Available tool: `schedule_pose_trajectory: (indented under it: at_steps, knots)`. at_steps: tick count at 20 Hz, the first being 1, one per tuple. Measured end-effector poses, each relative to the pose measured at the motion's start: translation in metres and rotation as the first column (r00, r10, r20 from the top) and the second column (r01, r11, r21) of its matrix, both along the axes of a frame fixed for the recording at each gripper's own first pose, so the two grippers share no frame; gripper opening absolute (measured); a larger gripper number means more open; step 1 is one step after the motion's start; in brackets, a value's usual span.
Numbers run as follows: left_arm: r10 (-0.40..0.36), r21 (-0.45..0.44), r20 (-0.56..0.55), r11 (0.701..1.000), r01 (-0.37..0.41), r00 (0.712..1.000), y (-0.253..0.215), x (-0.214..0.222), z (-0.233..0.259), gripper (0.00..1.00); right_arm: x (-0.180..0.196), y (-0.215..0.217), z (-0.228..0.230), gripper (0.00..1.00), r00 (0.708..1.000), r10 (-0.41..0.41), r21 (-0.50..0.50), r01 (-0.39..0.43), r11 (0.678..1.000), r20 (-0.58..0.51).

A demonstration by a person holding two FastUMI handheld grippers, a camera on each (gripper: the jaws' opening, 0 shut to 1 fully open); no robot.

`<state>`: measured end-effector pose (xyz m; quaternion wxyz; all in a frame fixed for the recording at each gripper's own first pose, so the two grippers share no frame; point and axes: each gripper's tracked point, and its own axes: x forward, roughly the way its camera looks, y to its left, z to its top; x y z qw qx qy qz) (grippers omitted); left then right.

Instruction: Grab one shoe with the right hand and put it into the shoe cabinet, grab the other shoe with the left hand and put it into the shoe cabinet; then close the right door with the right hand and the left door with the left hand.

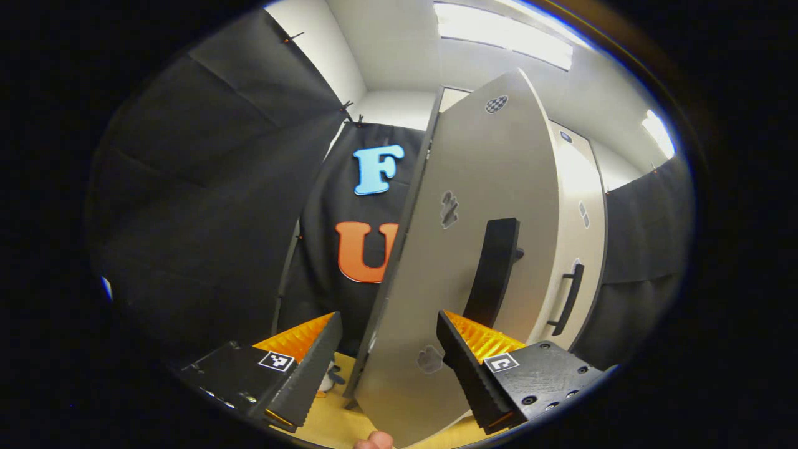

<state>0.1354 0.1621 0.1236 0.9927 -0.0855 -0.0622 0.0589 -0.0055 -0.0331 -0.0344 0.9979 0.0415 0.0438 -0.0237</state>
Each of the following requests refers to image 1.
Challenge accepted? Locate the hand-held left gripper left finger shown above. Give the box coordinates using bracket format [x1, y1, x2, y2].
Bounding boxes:
[175, 312, 344, 432]

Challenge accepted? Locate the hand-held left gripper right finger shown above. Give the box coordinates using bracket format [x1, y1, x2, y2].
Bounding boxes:
[436, 310, 608, 435]

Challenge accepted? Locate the white shoe cabinet door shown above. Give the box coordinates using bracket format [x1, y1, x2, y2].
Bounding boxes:
[536, 118, 608, 351]
[354, 69, 562, 448]

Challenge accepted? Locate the white shoe cabinet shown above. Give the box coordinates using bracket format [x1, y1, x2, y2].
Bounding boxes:
[343, 86, 608, 400]

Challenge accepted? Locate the small white blue object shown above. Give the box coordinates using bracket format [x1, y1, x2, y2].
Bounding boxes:
[317, 364, 347, 395]

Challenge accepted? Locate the black backdrop cloth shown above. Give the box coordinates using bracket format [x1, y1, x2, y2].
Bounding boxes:
[87, 9, 431, 375]
[570, 156, 696, 372]

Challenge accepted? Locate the ceiling light panel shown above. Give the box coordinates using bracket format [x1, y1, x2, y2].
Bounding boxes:
[642, 109, 677, 160]
[433, 0, 574, 70]

